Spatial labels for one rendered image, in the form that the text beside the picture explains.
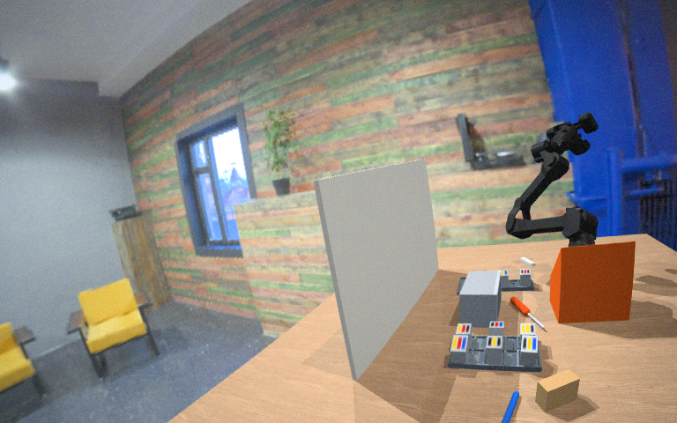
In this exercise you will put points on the orange-handled screwdriver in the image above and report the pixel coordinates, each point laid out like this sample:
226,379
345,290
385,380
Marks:
523,309

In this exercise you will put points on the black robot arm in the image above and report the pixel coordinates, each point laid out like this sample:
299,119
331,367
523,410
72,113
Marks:
578,225

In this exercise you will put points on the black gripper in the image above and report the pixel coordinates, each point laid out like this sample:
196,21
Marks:
586,121

